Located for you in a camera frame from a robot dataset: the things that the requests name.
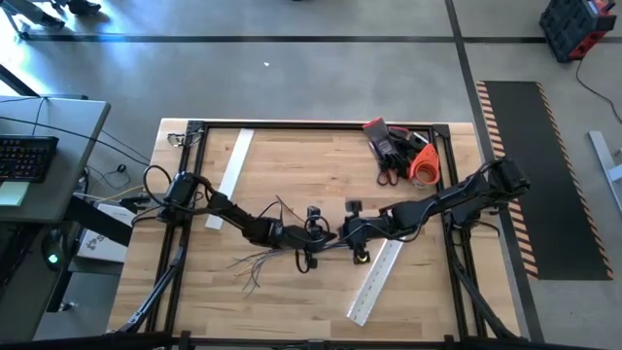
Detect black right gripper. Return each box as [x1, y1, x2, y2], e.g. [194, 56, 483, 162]
[337, 198, 393, 267]

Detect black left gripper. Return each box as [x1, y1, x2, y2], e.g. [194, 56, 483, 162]
[270, 205, 339, 275]

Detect white slotted cable raceway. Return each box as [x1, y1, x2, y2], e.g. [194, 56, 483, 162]
[345, 237, 405, 328]

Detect green wire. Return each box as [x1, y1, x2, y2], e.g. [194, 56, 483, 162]
[250, 250, 293, 291]

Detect yellow wire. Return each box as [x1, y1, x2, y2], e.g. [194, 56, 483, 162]
[233, 251, 288, 279]

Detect white wire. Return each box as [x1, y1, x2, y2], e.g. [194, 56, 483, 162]
[226, 248, 293, 271]

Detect black work glove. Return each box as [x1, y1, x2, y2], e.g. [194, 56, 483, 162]
[388, 125, 432, 169]

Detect orange tape dispenser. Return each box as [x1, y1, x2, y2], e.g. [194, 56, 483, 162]
[407, 143, 442, 187]

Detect clear safety glasses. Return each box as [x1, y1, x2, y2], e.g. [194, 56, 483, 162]
[167, 131, 195, 148]

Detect black hazard-striped floor mat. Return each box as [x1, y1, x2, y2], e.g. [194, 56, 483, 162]
[475, 80, 614, 282]

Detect white cardboard box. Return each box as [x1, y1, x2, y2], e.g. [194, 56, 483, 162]
[75, 201, 135, 264]

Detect grey desk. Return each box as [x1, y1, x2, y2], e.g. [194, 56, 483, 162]
[0, 95, 112, 225]

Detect light grey metal beam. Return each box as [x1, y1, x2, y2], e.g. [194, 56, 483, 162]
[588, 129, 622, 215]

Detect black computer mouse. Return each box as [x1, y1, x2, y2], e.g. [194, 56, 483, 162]
[41, 228, 67, 271]

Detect black red tool crate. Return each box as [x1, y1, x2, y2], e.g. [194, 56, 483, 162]
[538, 0, 618, 63]

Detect black keyboard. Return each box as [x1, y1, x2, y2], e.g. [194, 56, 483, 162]
[0, 134, 60, 184]

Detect green sticky note pad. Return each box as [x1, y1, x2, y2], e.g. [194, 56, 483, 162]
[0, 180, 31, 208]

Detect person's shoe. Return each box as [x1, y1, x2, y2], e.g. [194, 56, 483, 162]
[67, 0, 102, 15]

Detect red handled scissors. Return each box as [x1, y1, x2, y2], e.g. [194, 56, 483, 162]
[376, 145, 400, 188]

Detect blue aluminium rail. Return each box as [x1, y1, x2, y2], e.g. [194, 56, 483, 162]
[114, 119, 524, 341]

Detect black desk cable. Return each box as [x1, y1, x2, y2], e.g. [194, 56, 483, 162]
[0, 114, 152, 167]

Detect black floor cable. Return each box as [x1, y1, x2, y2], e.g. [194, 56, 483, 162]
[575, 56, 622, 125]

